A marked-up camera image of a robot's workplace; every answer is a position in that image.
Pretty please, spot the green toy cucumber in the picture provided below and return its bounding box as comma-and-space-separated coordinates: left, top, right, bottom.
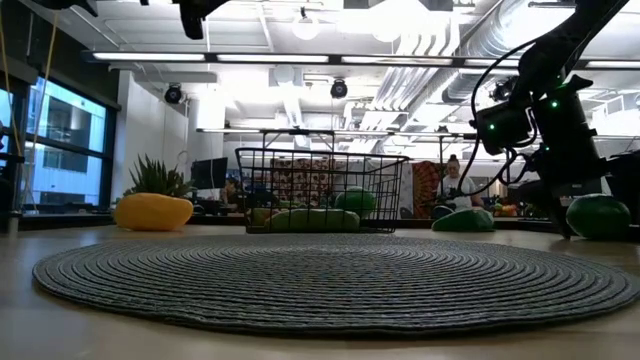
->
264, 207, 362, 234

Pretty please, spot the black spotlight cluster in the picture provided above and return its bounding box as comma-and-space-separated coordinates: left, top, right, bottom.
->
488, 74, 521, 104

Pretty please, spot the long linear ceiling light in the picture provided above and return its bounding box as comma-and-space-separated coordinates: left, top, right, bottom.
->
82, 49, 640, 71

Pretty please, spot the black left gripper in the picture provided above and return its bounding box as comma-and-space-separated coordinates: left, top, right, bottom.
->
172, 0, 231, 41

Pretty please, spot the round grey woven placemat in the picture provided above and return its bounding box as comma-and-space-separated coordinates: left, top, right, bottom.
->
32, 233, 640, 337

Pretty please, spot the black computer monitor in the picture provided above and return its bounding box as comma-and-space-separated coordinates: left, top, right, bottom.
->
190, 156, 229, 191

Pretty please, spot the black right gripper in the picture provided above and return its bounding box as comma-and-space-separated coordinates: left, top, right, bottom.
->
509, 79, 609, 240

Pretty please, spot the black aluminium table frame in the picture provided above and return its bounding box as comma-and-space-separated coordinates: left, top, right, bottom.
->
0, 212, 640, 242

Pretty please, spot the yellow hanging cable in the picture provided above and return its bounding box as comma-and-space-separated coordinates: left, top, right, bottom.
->
19, 12, 59, 206

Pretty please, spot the white globe pendant lamp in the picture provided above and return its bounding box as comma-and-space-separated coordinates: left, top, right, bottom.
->
292, 7, 321, 42

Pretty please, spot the silver ventilation duct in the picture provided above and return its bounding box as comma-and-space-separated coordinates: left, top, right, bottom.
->
442, 0, 551, 105

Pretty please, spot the large glass window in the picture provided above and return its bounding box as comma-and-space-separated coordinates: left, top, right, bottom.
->
0, 74, 120, 216

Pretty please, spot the toy watermelon slice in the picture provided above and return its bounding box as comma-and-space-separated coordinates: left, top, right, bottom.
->
431, 207, 496, 233

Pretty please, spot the small green succulent plant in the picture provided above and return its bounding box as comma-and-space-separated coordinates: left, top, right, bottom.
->
123, 153, 197, 199

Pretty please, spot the black wire basket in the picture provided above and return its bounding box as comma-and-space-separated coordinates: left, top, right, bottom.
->
234, 146, 411, 235

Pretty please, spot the yellow toy fruit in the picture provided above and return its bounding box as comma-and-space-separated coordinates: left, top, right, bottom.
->
113, 192, 195, 233

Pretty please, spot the orange patterned tapestry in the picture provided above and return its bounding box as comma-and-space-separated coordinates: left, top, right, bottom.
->
410, 159, 444, 220

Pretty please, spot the person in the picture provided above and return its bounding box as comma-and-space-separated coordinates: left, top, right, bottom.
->
432, 153, 485, 220

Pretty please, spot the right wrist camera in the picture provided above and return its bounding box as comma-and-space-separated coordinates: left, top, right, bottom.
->
472, 99, 534, 156

